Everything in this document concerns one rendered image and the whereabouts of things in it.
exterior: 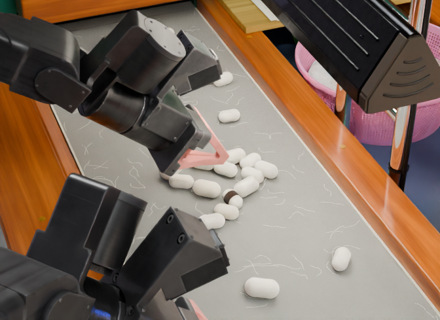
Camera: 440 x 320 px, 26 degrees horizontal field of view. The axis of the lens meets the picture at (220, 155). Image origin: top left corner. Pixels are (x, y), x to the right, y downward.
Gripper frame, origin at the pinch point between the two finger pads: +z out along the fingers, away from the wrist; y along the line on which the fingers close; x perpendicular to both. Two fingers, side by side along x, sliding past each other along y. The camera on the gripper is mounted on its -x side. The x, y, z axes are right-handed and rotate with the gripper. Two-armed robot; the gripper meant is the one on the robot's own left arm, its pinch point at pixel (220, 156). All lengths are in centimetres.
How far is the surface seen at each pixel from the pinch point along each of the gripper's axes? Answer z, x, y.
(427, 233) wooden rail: 17.8, -8.9, -16.7
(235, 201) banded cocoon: 4.7, 3.7, -2.0
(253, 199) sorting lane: 7.9, 2.9, -0.6
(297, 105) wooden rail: 15.9, -7.2, 13.4
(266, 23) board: 18.6, -11.0, 34.7
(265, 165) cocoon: 9.2, -0.6, 3.1
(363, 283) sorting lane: 12.2, -0.8, -19.1
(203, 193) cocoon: 2.8, 5.9, 1.5
